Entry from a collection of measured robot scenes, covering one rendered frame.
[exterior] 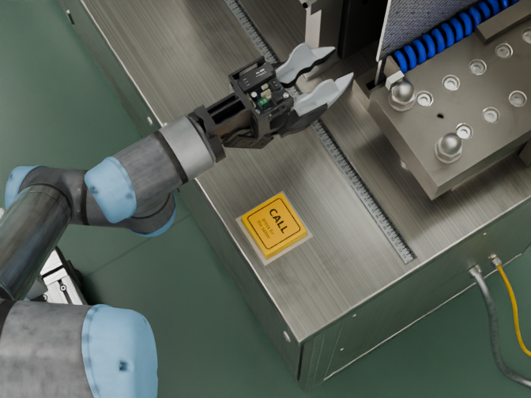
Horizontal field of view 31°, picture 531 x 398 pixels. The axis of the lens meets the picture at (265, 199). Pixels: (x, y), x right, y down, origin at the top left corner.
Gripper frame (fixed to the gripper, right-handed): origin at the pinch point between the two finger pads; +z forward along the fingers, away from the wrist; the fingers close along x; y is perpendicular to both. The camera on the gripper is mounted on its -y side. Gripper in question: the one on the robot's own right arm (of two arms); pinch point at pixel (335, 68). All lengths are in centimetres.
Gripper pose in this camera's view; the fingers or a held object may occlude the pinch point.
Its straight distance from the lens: 127.9
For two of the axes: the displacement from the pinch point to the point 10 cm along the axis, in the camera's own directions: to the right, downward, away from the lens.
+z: 8.5, -5.1, 1.5
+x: -5.3, -8.0, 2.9
